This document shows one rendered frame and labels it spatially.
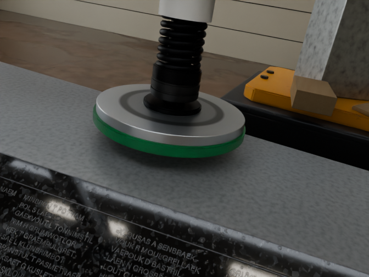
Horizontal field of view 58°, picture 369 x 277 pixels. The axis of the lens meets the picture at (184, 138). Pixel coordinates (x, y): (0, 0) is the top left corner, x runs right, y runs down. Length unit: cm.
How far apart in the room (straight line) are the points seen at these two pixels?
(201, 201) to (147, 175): 8
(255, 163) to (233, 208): 13
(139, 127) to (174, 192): 9
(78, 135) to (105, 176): 12
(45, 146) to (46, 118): 9
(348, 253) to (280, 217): 7
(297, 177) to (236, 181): 10
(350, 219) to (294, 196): 7
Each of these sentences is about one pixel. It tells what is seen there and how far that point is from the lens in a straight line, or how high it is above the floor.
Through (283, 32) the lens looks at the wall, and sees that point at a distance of 651.
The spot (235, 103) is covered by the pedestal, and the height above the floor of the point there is 74.
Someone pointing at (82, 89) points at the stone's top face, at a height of 80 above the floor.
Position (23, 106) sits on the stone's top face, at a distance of 61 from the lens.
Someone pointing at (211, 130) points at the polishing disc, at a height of 86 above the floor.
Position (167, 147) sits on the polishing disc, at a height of 85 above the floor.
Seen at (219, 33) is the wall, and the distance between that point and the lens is 664.
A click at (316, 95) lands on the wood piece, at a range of 91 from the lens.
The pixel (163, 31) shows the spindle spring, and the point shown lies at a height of 96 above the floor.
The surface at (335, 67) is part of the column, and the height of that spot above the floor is 87.
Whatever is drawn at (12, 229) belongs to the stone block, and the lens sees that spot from 42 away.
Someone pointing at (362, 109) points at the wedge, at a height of 79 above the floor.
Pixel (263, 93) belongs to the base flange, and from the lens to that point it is 103.
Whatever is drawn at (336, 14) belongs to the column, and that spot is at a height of 102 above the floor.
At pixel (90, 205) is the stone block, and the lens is 39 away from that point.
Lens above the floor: 101
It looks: 24 degrees down
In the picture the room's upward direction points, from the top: 9 degrees clockwise
